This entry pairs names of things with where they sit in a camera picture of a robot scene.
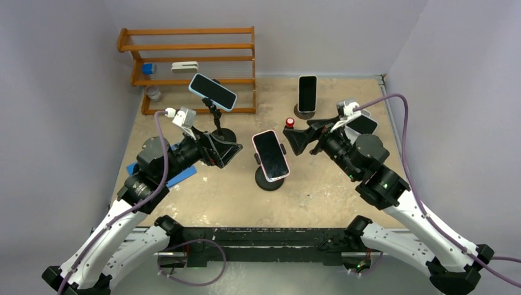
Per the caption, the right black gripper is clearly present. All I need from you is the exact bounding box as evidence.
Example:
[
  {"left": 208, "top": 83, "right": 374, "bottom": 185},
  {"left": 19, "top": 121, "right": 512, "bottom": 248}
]
[{"left": 283, "top": 116, "right": 361, "bottom": 181}]

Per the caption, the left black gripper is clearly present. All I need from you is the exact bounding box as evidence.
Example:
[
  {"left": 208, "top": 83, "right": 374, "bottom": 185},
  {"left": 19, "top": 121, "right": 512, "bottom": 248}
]
[{"left": 159, "top": 124, "right": 240, "bottom": 183}]

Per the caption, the pink case phone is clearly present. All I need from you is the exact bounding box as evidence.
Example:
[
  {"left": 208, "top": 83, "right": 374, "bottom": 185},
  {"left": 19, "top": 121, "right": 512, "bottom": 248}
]
[{"left": 252, "top": 130, "right": 290, "bottom": 183}]

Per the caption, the black round-base phone stand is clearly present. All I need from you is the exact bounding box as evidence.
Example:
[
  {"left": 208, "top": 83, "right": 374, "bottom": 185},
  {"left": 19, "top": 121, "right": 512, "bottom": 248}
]
[{"left": 254, "top": 139, "right": 290, "bottom": 191}]

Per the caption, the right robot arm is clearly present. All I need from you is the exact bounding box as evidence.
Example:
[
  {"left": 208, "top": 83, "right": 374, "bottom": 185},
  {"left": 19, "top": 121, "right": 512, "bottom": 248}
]
[{"left": 283, "top": 119, "right": 494, "bottom": 294}]

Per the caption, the black tall phone stand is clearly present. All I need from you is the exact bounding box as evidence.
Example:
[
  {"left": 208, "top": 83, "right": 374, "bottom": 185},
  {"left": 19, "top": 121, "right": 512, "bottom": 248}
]
[{"left": 202, "top": 98, "right": 237, "bottom": 138}]

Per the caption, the dark round phone stand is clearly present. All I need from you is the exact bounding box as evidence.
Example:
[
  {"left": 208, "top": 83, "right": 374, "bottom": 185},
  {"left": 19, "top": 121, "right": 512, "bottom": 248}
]
[{"left": 293, "top": 104, "right": 315, "bottom": 120}]

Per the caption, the white case upright phone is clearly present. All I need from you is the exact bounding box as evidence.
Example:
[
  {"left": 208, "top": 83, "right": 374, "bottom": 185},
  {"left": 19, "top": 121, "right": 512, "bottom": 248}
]
[{"left": 297, "top": 76, "right": 318, "bottom": 112}]

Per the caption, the blue case phone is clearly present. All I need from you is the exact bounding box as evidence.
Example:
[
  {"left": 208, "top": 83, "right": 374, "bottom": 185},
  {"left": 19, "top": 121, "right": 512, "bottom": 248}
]
[{"left": 189, "top": 73, "right": 237, "bottom": 112}]

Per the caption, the black phone on white stand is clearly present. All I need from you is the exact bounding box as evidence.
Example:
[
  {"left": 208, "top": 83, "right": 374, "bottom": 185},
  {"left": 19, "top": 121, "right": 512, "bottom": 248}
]
[{"left": 347, "top": 115, "right": 378, "bottom": 134}]

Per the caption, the red capped small bottle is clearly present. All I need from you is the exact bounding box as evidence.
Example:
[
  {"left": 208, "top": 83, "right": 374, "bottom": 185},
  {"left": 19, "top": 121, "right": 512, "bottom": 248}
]
[{"left": 285, "top": 117, "right": 295, "bottom": 129}]

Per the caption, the blue flat sheet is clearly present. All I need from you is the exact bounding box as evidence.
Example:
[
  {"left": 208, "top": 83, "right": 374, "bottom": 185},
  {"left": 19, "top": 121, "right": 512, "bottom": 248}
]
[{"left": 124, "top": 138, "right": 200, "bottom": 191}]

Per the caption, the wooden shelf rack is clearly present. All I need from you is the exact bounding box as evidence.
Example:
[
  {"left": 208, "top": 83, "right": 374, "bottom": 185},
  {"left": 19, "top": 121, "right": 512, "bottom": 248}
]
[{"left": 116, "top": 26, "right": 257, "bottom": 115}]

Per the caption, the white clip object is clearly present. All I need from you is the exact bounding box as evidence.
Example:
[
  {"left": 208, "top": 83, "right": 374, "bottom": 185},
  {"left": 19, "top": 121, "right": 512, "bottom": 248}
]
[{"left": 171, "top": 61, "right": 199, "bottom": 73}]

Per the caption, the blue white small object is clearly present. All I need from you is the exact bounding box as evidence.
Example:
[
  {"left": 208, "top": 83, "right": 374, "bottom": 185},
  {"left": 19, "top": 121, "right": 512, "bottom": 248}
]
[{"left": 141, "top": 63, "right": 157, "bottom": 76}]

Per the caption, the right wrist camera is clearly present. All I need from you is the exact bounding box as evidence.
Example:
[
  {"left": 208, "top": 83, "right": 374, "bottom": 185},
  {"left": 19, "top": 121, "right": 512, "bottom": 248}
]
[{"left": 330, "top": 98, "right": 361, "bottom": 133}]

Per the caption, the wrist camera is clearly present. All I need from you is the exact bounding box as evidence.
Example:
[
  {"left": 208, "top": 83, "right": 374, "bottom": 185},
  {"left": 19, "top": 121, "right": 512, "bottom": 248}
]
[
  {"left": 165, "top": 107, "right": 197, "bottom": 138},
  {"left": 330, "top": 98, "right": 361, "bottom": 133}
]

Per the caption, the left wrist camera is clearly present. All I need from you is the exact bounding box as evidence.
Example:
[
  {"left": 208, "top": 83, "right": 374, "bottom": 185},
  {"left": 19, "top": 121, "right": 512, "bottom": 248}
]
[{"left": 165, "top": 107, "right": 197, "bottom": 138}]

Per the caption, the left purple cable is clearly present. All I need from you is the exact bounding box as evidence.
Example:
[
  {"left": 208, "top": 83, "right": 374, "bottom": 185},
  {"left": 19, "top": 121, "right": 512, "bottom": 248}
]
[{"left": 56, "top": 109, "right": 172, "bottom": 295}]

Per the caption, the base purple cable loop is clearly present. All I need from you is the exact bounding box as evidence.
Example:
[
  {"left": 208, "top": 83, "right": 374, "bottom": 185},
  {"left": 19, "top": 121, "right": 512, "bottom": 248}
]
[{"left": 157, "top": 238, "right": 227, "bottom": 288}]

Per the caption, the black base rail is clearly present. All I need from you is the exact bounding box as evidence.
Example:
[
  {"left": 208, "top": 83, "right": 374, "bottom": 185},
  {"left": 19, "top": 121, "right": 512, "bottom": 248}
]
[{"left": 165, "top": 227, "right": 380, "bottom": 272}]

